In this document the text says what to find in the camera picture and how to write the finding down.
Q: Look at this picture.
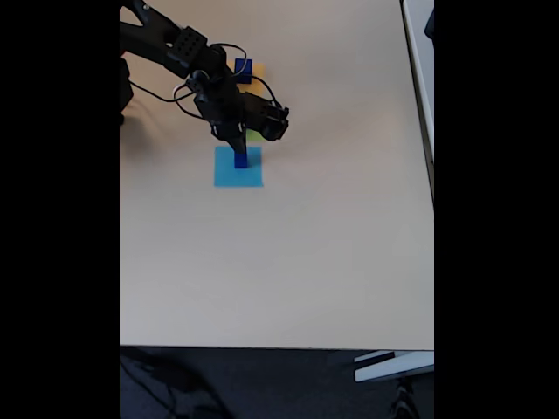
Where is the medium blue cube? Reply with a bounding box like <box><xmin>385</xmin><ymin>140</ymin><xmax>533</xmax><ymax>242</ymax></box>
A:
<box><xmin>234</xmin><ymin>58</ymin><xmax>254</xmax><ymax>85</ymax></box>

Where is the light blue paper square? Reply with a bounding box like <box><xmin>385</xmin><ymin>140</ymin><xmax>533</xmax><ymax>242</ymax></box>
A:
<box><xmin>213</xmin><ymin>145</ymin><xmax>265</xmax><ymax>189</ymax></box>

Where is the orange paper square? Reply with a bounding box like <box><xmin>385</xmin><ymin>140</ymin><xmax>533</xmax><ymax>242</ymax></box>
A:
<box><xmin>225</xmin><ymin>62</ymin><xmax>266</xmax><ymax>95</ymax></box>

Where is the white neighbouring table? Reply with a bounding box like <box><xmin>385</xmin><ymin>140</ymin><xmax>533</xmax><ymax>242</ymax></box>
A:
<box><xmin>400</xmin><ymin>0</ymin><xmax>435</xmax><ymax>206</ymax></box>

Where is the white table foot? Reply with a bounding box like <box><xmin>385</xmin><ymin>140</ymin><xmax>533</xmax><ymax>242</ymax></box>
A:
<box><xmin>353</xmin><ymin>349</ymin><xmax>435</xmax><ymax>384</ymax></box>

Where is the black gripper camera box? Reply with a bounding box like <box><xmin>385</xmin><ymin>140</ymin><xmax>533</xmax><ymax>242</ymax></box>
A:
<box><xmin>243</xmin><ymin>93</ymin><xmax>291</xmax><ymax>142</ymax></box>

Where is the black floor cable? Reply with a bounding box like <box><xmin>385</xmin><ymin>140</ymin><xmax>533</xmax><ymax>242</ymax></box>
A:
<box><xmin>120</xmin><ymin>348</ymin><xmax>232</xmax><ymax>419</ymax></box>
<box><xmin>390</xmin><ymin>377</ymin><xmax>421</xmax><ymax>419</ymax></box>

